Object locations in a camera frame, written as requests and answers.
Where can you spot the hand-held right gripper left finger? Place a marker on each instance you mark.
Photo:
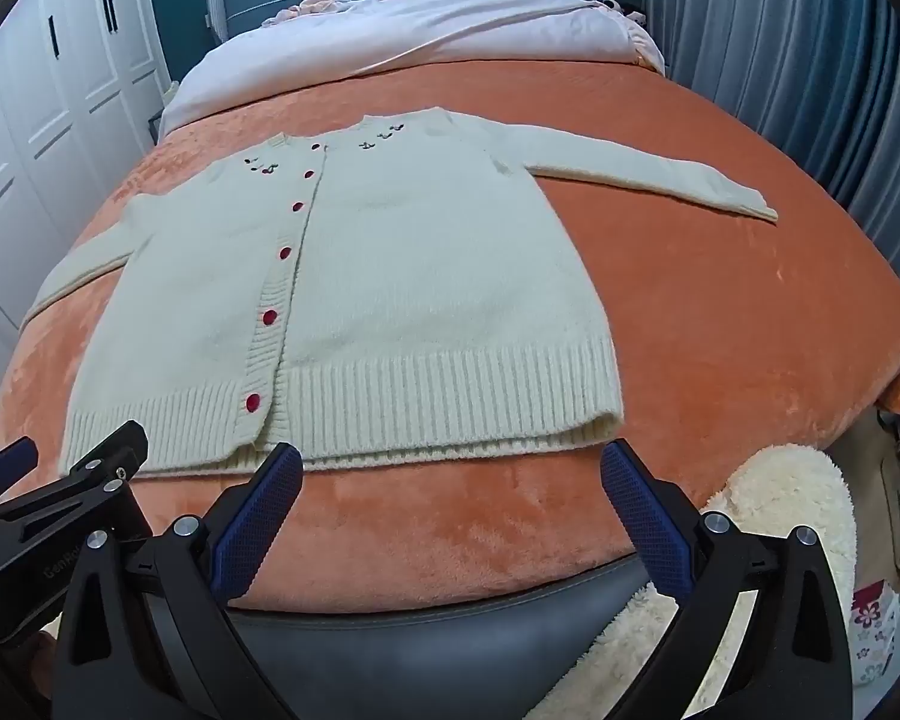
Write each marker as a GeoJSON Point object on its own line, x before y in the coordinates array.
{"type": "Point", "coordinates": [259, 521]}

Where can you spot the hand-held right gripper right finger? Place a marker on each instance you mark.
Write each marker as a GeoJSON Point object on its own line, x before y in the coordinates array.
{"type": "Point", "coordinates": [645, 521]}

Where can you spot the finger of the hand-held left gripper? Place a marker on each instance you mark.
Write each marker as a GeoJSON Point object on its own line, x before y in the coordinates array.
{"type": "Point", "coordinates": [7, 459]}
{"type": "Point", "coordinates": [112, 450]}

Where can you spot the cream knit cardigan red buttons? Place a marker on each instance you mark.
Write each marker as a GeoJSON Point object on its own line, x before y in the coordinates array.
{"type": "Point", "coordinates": [420, 277]}

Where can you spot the cream fluffy rug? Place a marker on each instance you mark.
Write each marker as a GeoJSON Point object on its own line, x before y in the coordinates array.
{"type": "Point", "coordinates": [780, 495]}

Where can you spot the orange plush blanket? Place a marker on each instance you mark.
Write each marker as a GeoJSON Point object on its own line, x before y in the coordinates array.
{"type": "Point", "coordinates": [720, 360]}

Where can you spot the white floral print cloth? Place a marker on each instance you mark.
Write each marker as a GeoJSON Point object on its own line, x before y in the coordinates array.
{"type": "Point", "coordinates": [874, 619]}

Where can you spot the white wardrobe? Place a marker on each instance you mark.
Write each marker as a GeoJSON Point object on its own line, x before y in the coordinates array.
{"type": "Point", "coordinates": [45, 135]}

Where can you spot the pink pillow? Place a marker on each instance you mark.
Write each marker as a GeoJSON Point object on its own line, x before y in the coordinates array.
{"type": "Point", "coordinates": [311, 7]}

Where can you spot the blue-grey curtain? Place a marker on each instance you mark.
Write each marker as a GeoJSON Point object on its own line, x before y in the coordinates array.
{"type": "Point", "coordinates": [795, 52]}

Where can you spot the white duvet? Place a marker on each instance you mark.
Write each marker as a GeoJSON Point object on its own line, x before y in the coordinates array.
{"type": "Point", "coordinates": [457, 30]}

